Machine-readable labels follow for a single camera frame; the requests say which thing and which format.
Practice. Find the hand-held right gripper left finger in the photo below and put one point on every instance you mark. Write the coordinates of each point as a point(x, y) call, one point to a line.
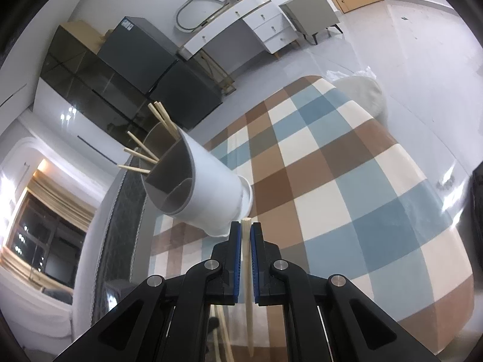
point(236, 264)

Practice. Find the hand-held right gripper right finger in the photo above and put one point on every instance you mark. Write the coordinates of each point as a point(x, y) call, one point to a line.
point(256, 264)

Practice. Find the wooden chopstick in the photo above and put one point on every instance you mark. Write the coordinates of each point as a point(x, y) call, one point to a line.
point(133, 169)
point(247, 241)
point(140, 156)
point(143, 146)
point(225, 332)
point(168, 117)
point(161, 120)

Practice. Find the grey cylindrical utensil holder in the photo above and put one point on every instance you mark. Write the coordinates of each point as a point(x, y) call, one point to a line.
point(211, 188)

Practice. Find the checkered tablecloth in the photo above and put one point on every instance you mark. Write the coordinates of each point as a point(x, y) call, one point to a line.
point(339, 196)

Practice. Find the bed with grey mattress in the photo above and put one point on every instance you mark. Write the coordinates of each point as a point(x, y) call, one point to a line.
point(120, 233)

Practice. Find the beige curtain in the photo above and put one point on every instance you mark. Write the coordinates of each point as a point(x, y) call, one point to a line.
point(64, 203)

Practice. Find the window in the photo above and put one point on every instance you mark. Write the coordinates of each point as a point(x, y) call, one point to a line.
point(45, 241)

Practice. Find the clear plastic bag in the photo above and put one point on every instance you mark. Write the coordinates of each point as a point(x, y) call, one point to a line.
point(362, 72)

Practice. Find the dark grey refrigerator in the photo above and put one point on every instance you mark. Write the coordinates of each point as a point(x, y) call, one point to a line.
point(143, 56)

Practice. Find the black glossy wardrobe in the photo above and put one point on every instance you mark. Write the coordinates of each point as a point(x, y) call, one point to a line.
point(86, 79)

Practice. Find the white dressing desk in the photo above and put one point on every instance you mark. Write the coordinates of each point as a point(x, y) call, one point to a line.
point(241, 22)

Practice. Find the oval mirror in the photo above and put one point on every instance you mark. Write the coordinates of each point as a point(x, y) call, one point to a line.
point(181, 17)

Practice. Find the grey nightstand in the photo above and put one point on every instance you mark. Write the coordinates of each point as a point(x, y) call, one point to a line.
point(309, 13)

